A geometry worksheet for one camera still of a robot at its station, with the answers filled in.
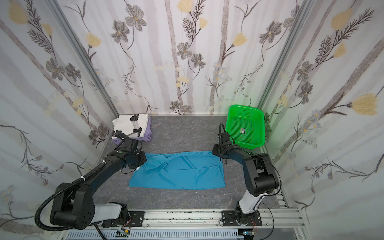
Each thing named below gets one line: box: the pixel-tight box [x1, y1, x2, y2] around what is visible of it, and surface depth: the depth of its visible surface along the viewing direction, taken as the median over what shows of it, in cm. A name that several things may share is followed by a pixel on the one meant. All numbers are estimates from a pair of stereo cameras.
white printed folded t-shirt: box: [111, 114, 149, 138], surface depth 110 cm
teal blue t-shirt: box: [129, 150, 226, 190], surface depth 92 cm
